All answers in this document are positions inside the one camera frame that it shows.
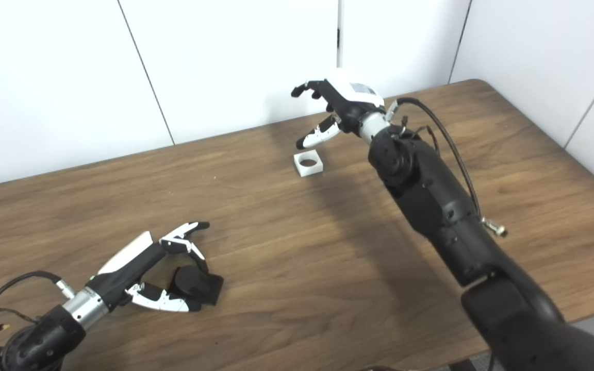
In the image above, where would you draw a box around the black peg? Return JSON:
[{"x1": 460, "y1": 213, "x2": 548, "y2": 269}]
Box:
[{"x1": 169, "y1": 265, "x2": 224, "y2": 307}]

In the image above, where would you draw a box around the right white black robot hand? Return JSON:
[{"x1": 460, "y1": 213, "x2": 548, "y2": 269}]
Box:
[{"x1": 291, "y1": 70, "x2": 386, "y2": 150}]

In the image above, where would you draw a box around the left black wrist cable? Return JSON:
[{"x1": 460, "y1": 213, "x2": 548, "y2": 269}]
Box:
[{"x1": 0, "y1": 271, "x2": 76, "y2": 371}]

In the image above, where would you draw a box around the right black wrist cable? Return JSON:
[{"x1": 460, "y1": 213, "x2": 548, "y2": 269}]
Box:
[{"x1": 386, "y1": 97, "x2": 508, "y2": 239}]

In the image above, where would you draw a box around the white square piece with hole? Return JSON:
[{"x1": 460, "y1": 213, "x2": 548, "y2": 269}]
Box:
[{"x1": 293, "y1": 149, "x2": 324, "y2": 178}]

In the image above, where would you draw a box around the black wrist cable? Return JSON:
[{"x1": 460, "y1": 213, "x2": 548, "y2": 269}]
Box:
[
  {"x1": 0, "y1": 271, "x2": 76, "y2": 371},
  {"x1": 386, "y1": 97, "x2": 508, "y2": 239}
]

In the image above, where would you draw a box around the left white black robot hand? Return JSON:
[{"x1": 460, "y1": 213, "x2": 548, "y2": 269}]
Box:
[{"x1": 88, "y1": 222, "x2": 211, "y2": 313}]

